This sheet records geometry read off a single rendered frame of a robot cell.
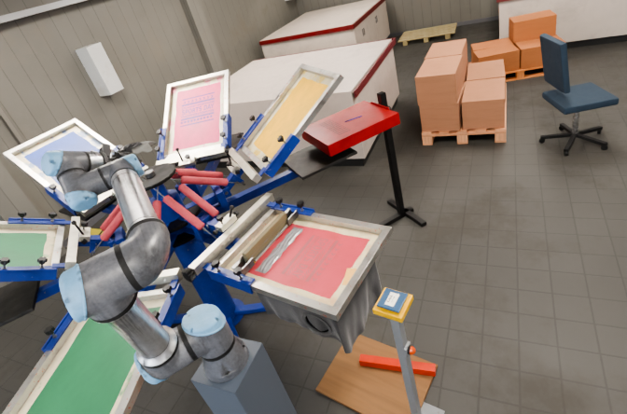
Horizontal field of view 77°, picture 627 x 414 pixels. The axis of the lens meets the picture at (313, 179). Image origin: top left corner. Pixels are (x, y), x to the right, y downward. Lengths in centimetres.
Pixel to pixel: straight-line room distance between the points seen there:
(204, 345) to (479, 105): 385
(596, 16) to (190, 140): 598
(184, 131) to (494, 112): 311
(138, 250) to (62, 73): 479
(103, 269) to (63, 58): 485
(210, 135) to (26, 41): 281
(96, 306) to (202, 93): 280
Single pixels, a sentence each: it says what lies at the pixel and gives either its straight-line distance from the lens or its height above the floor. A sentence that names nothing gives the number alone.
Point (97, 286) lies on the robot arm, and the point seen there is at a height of 179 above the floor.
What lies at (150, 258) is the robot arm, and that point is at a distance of 96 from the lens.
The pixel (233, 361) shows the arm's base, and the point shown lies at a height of 125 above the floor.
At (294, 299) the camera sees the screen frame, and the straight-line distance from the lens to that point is 182.
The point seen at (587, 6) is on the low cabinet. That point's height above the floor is 58.
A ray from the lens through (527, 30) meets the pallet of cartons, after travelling 658.
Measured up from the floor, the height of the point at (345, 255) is 96.
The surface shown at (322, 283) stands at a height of 96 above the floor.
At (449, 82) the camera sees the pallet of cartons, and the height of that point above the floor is 73.
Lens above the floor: 228
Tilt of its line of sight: 30 degrees down
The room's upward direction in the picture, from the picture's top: 16 degrees counter-clockwise
